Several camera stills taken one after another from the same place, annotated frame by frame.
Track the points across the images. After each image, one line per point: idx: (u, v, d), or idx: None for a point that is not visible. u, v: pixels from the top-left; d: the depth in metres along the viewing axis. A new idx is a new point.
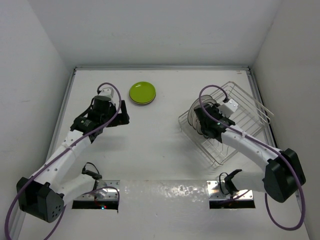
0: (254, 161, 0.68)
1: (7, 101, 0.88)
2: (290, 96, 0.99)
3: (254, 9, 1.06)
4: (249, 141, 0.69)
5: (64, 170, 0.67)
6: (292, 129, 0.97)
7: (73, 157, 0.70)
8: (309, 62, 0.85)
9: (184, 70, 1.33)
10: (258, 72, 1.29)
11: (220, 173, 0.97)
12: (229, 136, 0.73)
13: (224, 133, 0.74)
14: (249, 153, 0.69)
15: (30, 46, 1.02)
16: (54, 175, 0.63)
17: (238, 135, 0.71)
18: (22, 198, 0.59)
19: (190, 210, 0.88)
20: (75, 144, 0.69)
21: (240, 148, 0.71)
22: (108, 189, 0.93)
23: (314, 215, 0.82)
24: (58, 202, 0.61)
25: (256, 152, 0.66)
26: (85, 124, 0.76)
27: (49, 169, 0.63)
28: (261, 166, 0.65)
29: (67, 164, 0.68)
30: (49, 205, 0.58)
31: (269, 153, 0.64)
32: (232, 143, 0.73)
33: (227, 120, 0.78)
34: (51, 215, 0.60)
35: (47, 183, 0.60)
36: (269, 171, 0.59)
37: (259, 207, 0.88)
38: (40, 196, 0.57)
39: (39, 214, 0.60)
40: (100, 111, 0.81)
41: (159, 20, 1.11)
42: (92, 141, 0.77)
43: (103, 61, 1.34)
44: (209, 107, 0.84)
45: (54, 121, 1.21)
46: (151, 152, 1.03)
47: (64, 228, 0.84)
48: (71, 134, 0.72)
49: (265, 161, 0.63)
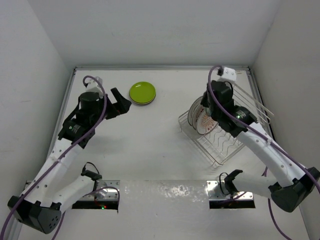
0: (271, 170, 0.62)
1: (7, 100, 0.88)
2: (290, 96, 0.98)
3: (254, 9, 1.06)
4: (273, 150, 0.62)
5: (56, 183, 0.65)
6: (293, 130, 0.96)
7: (64, 168, 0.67)
8: (310, 62, 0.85)
9: (184, 70, 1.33)
10: (258, 72, 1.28)
11: (220, 173, 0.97)
12: (251, 139, 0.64)
13: (245, 133, 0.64)
14: (268, 162, 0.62)
15: (30, 46, 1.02)
16: (46, 191, 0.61)
17: (262, 140, 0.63)
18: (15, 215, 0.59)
19: (190, 209, 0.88)
20: (64, 156, 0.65)
21: (259, 154, 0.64)
22: (108, 189, 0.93)
23: (314, 216, 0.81)
24: (53, 217, 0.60)
25: (280, 166, 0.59)
26: (74, 131, 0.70)
27: (39, 187, 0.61)
28: (278, 180, 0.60)
29: (58, 177, 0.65)
30: (42, 222, 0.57)
31: (294, 170, 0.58)
32: (251, 146, 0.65)
33: (247, 113, 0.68)
34: (47, 228, 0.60)
35: (37, 202, 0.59)
36: (290, 189, 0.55)
37: (259, 207, 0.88)
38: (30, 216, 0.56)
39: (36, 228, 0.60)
40: (90, 112, 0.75)
41: (158, 20, 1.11)
42: (84, 147, 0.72)
43: (103, 61, 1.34)
44: (227, 92, 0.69)
45: (53, 121, 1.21)
46: (151, 153, 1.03)
47: (64, 228, 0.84)
48: (59, 144, 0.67)
49: (289, 179, 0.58)
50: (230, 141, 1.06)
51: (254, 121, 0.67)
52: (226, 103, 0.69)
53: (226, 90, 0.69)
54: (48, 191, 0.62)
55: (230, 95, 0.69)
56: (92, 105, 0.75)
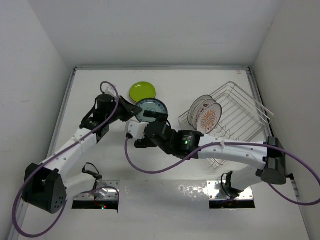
0: (241, 162, 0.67)
1: (8, 100, 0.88)
2: (290, 96, 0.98)
3: (254, 9, 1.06)
4: (231, 147, 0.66)
5: (71, 163, 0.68)
6: (292, 130, 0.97)
7: (80, 152, 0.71)
8: (310, 62, 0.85)
9: (184, 70, 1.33)
10: (258, 72, 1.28)
11: (222, 174, 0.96)
12: (209, 152, 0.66)
13: (201, 152, 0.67)
14: (235, 158, 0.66)
15: (30, 45, 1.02)
16: (63, 164, 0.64)
17: (217, 147, 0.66)
18: (28, 186, 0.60)
19: (191, 210, 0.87)
20: (84, 139, 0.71)
21: (224, 157, 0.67)
22: (108, 189, 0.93)
23: (314, 216, 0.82)
24: (61, 194, 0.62)
25: (247, 155, 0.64)
26: (93, 125, 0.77)
27: (59, 158, 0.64)
28: (253, 165, 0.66)
29: (75, 157, 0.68)
30: (55, 193, 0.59)
31: (258, 150, 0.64)
32: (212, 156, 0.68)
33: (192, 134, 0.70)
34: (53, 206, 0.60)
35: (56, 169, 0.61)
36: (267, 170, 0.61)
37: (260, 207, 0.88)
38: (48, 180, 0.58)
39: (41, 204, 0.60)
40: (105, 111, 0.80)
41: (159, 20, 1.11)
42: (98, 142, 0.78)
43: (103, 61, 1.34)
44: (166, 128, 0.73)
45: (53, 121, 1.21)
46: (151, 153, 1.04)
47: (65, 227, 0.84)
48: (80, 131, 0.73)
49: (261, 161, 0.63)
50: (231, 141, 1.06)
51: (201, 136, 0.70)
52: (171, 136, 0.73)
53: (164, 127, 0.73)
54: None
55: (169, 129, 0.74)
56: (107, 105, 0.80)
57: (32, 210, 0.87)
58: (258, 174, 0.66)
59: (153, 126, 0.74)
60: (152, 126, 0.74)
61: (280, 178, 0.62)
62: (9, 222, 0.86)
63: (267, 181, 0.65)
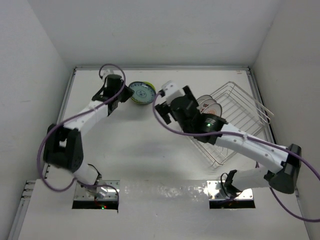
0: (257, 161, 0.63)
1: (8, 100, 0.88)
2: (290, 95, 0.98)
3: (254, 9, 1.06)
4: (252, 142, 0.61)
5: (87, 127, 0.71)
6: (293, 129, 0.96)
7: (94, 120, 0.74)
8: (310, 62, 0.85)
9: (184, 70, 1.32)
10: (258, 72, 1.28)
11: (222, 173, 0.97)
12: (229, 141, 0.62)
13: (221, 138, 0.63)
14: (252, 155, 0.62)
15: (30, 46, 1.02)
16: (82, 126, 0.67)
17: (239, 138, 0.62)
18: (49, 145, 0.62)
19: (191, 209, 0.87)
20: (98, 108, 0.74)
21: (241, 151, 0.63)
22: (108, 189, 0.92)
23: (315, 216, 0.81)
24: (80, 153, 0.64)
25: (265, 155, 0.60)
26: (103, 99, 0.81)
27: (77, 119, 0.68)
28: (268, 167, 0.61)
29: (90, 122, 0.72)
30: (75, 150, 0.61)
31: (278, 154, 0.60)
32: (230, 146, 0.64)
33: (215, 118, 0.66)
34: (72, 164, 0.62)
35: (76, 128, 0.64)
36: (282, 175, 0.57)
37: (260, 207, 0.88)
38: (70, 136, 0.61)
39: (61, 163, 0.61)
40: (113, 88, 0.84)
41: (158, 20, 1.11)
42: (108, 115, 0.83)
43: (103, 61, 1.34)
44: (192, 106, 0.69)
45: (53, 121, 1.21)
46: (151, 153, 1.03)
47: (65, 227, 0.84)
48: (92, 102, 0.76)
49: (278, 165, 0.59)
50: None
51: (224, 122, 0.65)
52: (194, 115, 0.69)
53: (189, 103, 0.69)
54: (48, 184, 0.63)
55: (193, 108, 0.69)
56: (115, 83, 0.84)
57: (32, 210, 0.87)
58: (267, 178, 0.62)
59: (177, 103, 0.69)
60: (177, 102, 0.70)
61: (289, 188, 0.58)
62: (10, 222, 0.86)
63: (274, 187, 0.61)
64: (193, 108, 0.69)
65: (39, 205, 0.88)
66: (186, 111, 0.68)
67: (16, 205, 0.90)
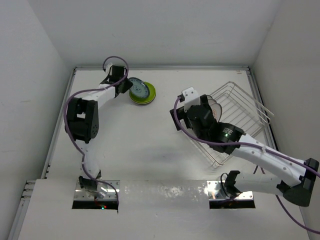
0: (273, 173, 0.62)
1: (7, 100, 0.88)
2: (290, 95, 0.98)
3: (254, 9, 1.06)
4: (270, 155, 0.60)
5: (100, 102, 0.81)
6: (293, 130, 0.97)
7: (105, 97, 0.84)
8: (310, 62, 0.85)
9: (184, 70, 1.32)
10: (258, 72, 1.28)
11: (222, 173, 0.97)
12: (246, 152, 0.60)
13: (239, 149, 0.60)
14: (269, 168, 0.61)
15: (31, 46, 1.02)
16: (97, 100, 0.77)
17: (257, 150, 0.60)
18: (70, 115, 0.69)
19: (191, 210, 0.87)
20: (108, 87, 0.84)
21: (258, 163, 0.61)
22: (108, 189, 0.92)
23: (315, 216, 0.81)
24: (96, 121, 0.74)
25: (284, 169, 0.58)
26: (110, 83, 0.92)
27: (92, 94, 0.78)
28: (284, 180, 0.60)
29: (102, 99, 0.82)
30: (93, 118, 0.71)
31: (296, 168, 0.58)
32: (247, 158, 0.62)
33: (233, 127, 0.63)
34: (92, 131, 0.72)
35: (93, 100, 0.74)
36: (299, 188, 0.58)
37: (260, 207, 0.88)
38: (90, 105, 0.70)
39: (82, 131, 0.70)
40: (118, 74, 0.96)
41: (158, 20, 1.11)
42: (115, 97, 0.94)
43: (102, 61, 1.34)
44: (209, 114, 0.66)
45: (53, 121, 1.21)
46: (151, 153, 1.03)
47: (65, 227, 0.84)
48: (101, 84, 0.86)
49: (296, 179, 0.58)
50: None
51: (241, 133, 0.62)
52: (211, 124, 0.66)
53: (207, 112, 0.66)
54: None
55: (211, 116, 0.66)
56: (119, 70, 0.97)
57: (32, 210, 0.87)
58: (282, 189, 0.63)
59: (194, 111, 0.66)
60: (193, 109, 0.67)
61: (303, 201, 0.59)
62: (10, 222, 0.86)
63: (288, 198, 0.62)
64: (210, 116, 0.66)
65: (38, 205, 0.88)
66: (203, 119, 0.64)
67: (16, 205, 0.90)
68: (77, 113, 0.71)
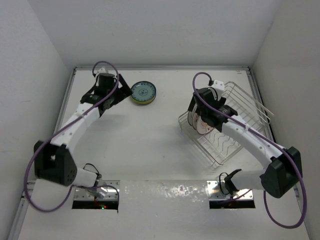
0: (253, 154, 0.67)
1: (8, 100, 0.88)
2: (290, 95, 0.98)
3: (254, 10, 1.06)
4: (252, 135, 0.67)
5: (77, 137, 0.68)
6: (292, 130, 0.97)
7: (85, 126, 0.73)
8: (310, 62, 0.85)
9: (184, 70, 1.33)
10: (258, 72, 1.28)
11: (220, 173, 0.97)
12: (231, 128, 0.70)
13: (226, 124, 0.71)
14: (249, 147, 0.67)
15: (30, 46, 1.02)
16: (70, 138, 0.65)
17: (241, 128, 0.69)
18: (38, 163, 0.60)
19: (190, 209, 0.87)
20: (87, 113, 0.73)
21: (241, 141, 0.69)
22: (108, 189, 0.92)
23: (315, 216, 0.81)
24: (72, 167, 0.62)
25: (259, 147, 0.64)
26: (95, 99, 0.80)
27: (64, 132, 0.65)
28: (260, 161, 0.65)
29: (80, 131, 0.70)
30: (66, 167, 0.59)
31: (272, 149, 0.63)
32: (233, 135, 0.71)
33: (229, 109, 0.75)
34: (66, 179, 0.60)
35: (63, 144, 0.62)
36: (270, 169, 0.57)
37: (259, 207, 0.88)
38: (58, 155, 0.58)
39: (53, 180, 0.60)
40: (106, 86, 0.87)
41: (158, 20, 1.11)
42: (100, 116, 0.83)
43: (102, 61, 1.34)
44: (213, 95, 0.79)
45: (54, 121, 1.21)
46: (151, 153, 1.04)
47: (65, 227, 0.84)
48: (81, 106, 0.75)
49: (268, 158, 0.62)
50: (231, 141, 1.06)
51: (234, 114, 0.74)
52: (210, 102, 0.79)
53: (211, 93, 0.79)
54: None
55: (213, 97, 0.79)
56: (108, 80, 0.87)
57: (32, 210, 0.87)
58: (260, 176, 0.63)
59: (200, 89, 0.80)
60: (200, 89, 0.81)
61: (277, 187, 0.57)
62: (10, 222, 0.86)
63: (265, 186, 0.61)
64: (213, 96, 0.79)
65: (39, 204, 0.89)
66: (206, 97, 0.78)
67: (16, 205, 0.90)
68: (47, 159, 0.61)
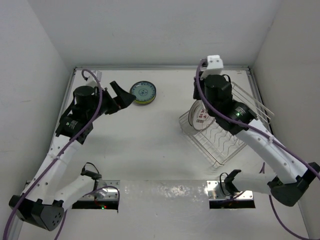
0: (272, 167, 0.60)
1: (8, 100, 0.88)
2: (291, 95, 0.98)
3: (254, 9, 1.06)
4: (276, 148, 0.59)
5: (56, 181, 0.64)
6: (292, 129, 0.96)
7: (64, 165, 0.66)
8: (310, 62, 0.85)
9: (183, 70, 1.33)
10: (258, 71, 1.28)
11: (221, 173, 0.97)
12: (252, 137, 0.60)
13: (246, 132, 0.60)
14: (270, 160, 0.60)
15: (30, 45, 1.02)
16: (47, 187, 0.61)
17: (264, 138, 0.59)
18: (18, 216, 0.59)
19: (190, 209, 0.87)
20: (63, 153, 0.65)
21: (260, 152, 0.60)
22: (108, 189, 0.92)
23: (314, 217, 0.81)
24: (56, 213, 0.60)
25: (283, 164, 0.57)
26: (71, 127, 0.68)
27: (40, 184, 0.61)
28: (279, 176, 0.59)
29: (59, 173, 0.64)
30: (46, 220, 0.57)
31: (297, 167, 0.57)
32: (251, 144, 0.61)
33: (246, 109, 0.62)
34: (51, 224, 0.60)
35: (39, 199, 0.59)
36: (293, 189, 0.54)
37: (259, 207, 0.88)
38: (34, 214, 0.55)
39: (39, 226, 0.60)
40: (86, 108, 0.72)
41: (158, 20, 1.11)
42: (82, 143, 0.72)
43: (103, 61, 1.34)
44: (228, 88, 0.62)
45: (54, 121, 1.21)
46: (151, 152, 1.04)
47: (66, 227, 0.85)
48: (57, 141, 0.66)
49: (293, 177, 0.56)
50: (231, 141, 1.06)
51: (254, 118, 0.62)
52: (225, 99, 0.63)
53: (227, 85, 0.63)
54: (51, 185, 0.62)
55: (229, 90, 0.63)
56: (87, 101, 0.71)
57: None
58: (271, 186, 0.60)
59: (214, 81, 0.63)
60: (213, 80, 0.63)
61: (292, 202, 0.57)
62: None
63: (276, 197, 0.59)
64: (228, 92, 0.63)
65: None
66: (222, 92, 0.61)
67: None
68: None
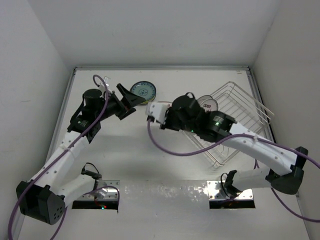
0: (265, 163, 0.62)
1: (8, 100, 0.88)
2: (290, 95, 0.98)
3: (254, 9, 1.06)
4: (262, 145, 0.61)
5: (63, 173, 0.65)
6: (292, 129, 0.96)
7: (72, 158, 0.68)
8: (310, 62, 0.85)
9: (183, 70, 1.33)
10: (258, 71, 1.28)
11: (222, 173, 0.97)
12: (238, 142, 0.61)
13: (232, 139, 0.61)
14: (262, 157, 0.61)
15: (30, 45, 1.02)
16: (54, 176, 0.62)
17: (249, 139, 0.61)
18: (23, 202, 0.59)
19: (190, 209, 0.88)
20: (73, 145, 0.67)
21: (251, 153, 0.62)
22: (108, 189, 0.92)
23: (314, 216, 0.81)
24: (59, 204, 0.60)
25: (275, 157, 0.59)
26: (83, 125, 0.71)
27: (48, 172, 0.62)
28: (275, 170, 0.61)
29: (67, 165, 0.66)
30: (50, 208, 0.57)
31: (287, 156, 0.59)
32: (239, 147, 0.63)
33: (222, 115, 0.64)
34: (53, 216, 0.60)
35: (47, 185, 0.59)
36: (290, 178, 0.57)
37: (259, 207, 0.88)
38: (40, 199, 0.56)
39: (41, 217, 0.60)
40: (95, 108, 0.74)
41: (158, 20, 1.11)
42: (90, 141, 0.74)
43: (103, 61, 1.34)
44: (195, 103, 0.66)
45: (53, 121, 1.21)
46: (151, 152, 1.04)
47: (66, 227, 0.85)
48: (68, 136, 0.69)
49: (287, 168, 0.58)
50: None
51: (233, 122, 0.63)
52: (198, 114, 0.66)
53: (193, 102, 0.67)
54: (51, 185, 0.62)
55: (196, 106, 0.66)
56: (96, 102, 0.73)
57: None
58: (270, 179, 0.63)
59: (180, 100, 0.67)
60: (178, 103, 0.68)
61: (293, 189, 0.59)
62: None
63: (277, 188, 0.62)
64: (197, 107, 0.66)
65: None
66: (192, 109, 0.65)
67: None
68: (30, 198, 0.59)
